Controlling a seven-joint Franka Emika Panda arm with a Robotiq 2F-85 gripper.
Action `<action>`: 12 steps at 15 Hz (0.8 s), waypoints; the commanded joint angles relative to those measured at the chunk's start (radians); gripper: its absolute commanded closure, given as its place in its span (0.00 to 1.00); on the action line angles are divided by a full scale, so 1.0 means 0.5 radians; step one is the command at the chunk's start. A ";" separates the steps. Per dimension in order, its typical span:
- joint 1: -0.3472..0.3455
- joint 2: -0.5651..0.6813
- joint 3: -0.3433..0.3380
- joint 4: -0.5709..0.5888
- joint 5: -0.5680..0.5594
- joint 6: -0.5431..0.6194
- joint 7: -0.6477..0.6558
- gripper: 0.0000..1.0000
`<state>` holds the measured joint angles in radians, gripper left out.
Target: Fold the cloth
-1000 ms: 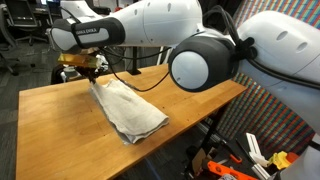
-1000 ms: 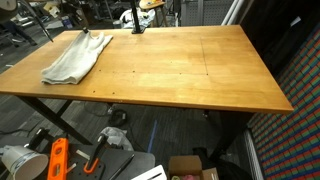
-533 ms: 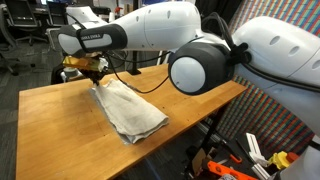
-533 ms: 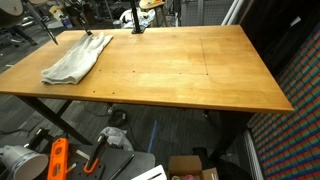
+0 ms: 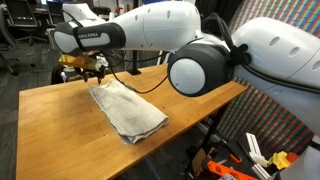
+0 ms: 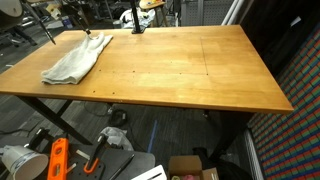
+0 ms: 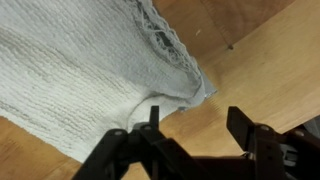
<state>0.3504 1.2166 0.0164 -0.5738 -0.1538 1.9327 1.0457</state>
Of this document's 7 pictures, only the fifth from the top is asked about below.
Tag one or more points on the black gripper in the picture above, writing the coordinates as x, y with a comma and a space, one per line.
94, 68

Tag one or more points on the white terry cloth towel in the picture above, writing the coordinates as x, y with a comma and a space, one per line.
130, 110

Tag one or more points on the grey tape roll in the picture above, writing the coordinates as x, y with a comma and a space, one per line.
69, 71

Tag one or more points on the red capped bottle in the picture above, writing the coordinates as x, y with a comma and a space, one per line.
118, 10

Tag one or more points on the black office chair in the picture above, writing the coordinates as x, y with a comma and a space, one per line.
23, 16
8, 36

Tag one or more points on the black table leg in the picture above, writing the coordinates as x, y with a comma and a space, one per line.
213, 126

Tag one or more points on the colourful checkered panel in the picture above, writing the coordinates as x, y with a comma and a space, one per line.
266, 116

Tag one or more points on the yellow green plastic object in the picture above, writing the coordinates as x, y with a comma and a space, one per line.
278, 160

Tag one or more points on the red plastic object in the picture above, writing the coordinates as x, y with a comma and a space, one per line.
293, 156

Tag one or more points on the black camera stand pole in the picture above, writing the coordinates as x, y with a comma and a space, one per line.
135, 63

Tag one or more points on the white metal bracket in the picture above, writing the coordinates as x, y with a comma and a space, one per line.
255, 146

